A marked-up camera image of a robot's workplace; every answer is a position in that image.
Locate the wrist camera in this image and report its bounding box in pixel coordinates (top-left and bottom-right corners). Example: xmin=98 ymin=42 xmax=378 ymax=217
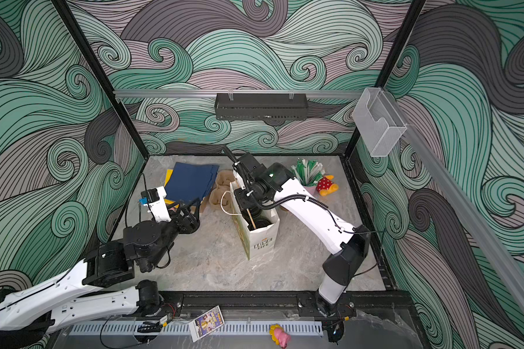
xmin=233 ymin=153 xmax=267 ymax=182
xmin=140 ymin=187 xmax=171 ymax=222

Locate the red yellow plush toy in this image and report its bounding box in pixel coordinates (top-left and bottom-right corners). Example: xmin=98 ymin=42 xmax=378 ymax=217
xmin=317 ymin=174 xmax=339 ymax=196

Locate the black corner frame post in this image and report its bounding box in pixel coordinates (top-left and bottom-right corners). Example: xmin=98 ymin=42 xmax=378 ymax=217
xmin=51 ymin=0 xmax=149 ymax=161
xmin=344 ymin=1 xmax=426 ymax=157

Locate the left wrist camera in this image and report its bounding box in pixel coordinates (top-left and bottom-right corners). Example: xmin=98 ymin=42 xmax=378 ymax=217
xmin=140 ymin=187 xmax=171 ymax=222

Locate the wooden stir stick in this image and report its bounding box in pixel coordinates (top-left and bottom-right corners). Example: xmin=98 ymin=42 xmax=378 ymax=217
xmin=245 ymin=209 xmax=257 ymax=231

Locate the pink straw holder cup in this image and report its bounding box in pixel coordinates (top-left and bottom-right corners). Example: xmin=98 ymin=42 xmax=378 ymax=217
xmin=304 ymin=186 xmax=317 ymax=196

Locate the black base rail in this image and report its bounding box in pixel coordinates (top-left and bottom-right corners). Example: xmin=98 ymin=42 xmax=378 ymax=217
xmin=160 ymin=291 xmax=417 ymax=320

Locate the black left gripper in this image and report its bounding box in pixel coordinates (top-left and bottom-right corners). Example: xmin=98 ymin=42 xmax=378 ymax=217
xmin=145 ymin=197 xmax=199 ymax=272

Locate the wrapped straws bundle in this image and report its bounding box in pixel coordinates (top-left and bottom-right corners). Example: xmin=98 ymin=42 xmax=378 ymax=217
xmin=291 ymin=159 xmax=325 ymax=187

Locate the black plastic cup lid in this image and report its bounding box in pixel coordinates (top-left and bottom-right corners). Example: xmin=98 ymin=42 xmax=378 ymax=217
xmin=253 ymin=218 xmax=272 ymax=230

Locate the white paper takeout bag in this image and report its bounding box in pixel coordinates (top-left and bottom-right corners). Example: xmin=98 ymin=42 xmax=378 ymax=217
xmin=224 ymin=181 xmax=280 ymax=260

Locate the pink yellow toy figure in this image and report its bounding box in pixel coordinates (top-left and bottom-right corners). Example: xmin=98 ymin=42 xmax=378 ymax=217
xmin=269 ymin=324 xmax=291 ymax=349

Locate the brown cup sleeve pile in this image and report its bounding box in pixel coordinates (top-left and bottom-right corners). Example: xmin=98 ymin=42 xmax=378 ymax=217
xmin=209 ymin=170 xmax=235 ymax=211

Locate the black corner frame post right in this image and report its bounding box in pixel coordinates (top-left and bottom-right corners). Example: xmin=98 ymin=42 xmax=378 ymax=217
xmin=344 ymin=1 xmax=426 ymax=157

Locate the aluminium wall rail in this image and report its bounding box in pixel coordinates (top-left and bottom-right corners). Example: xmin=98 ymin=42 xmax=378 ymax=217
xmin=114 ymin=89 xmax=363 ymax=100

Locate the navy blue napkin stack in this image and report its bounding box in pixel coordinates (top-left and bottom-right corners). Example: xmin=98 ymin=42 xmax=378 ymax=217
xmin=164 ymin=162 xmax=219 ymax=204

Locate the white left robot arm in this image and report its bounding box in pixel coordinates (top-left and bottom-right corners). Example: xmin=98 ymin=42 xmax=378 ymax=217
xmin=0 ymin=206 xmax=200 ymax=348

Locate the colourful picture card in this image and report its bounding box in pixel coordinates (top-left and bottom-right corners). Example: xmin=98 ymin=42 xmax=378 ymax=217
xmin=188 ymin=305 xmax=225 ymax=343

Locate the white slotted cable duct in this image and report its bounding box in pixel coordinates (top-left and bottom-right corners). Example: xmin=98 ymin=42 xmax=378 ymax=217
xmin=69 ymin=320 xmax=324 ymax=337

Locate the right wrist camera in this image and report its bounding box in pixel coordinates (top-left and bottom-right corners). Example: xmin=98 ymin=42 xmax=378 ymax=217
xmin=233 ymin=153 xmax=267 ymax=182

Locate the clear acrylic wall holder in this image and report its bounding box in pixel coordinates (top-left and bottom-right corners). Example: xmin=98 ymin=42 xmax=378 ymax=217
xmin=352 ymin=87 xmax=407 ymax=158

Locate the black corner frame post left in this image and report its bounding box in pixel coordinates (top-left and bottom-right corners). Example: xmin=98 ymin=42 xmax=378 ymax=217
xmin=51 ymin=0 xmax=149 ymax=161

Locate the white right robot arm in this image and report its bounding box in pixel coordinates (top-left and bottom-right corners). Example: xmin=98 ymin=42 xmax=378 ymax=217
xmin=233 ymin=158 xmax=371 ymax=316

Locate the black wall shelf tray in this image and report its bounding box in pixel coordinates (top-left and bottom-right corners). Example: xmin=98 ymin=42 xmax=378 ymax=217
xmin=214 ymin=94 xmax=309 ymax=121

